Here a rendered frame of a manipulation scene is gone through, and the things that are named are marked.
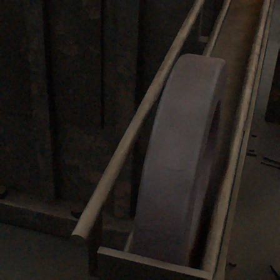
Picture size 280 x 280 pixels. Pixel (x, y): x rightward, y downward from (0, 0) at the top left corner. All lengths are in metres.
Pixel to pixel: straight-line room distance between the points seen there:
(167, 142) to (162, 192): 0.03
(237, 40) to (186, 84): 0.51
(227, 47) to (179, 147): 0.51
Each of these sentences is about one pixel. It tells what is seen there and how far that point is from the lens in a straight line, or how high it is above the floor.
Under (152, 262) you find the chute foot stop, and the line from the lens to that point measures 0.32.
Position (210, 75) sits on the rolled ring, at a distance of 0.33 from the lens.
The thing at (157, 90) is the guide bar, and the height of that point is 0.69.
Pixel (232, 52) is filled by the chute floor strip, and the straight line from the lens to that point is 0.79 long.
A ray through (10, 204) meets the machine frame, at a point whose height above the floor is 0.07.
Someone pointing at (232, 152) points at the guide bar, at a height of 0.64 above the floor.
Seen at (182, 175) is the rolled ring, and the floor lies 0.73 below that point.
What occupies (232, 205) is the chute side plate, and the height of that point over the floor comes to 0.63.
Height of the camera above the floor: 0.90
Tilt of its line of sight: 32 degrees down
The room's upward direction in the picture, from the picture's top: 3 degrees clockwise
